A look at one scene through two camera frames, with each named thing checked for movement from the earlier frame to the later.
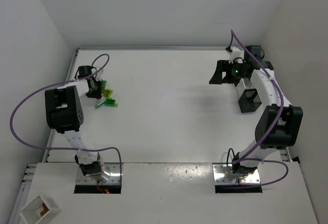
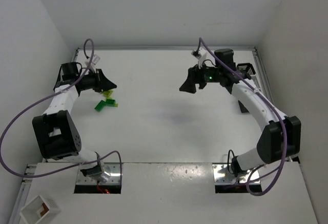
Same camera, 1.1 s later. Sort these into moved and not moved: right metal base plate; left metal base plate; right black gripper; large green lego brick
Moved: right black gripper
Not moved: large green lego brick; left metal base plate; right metal base plate
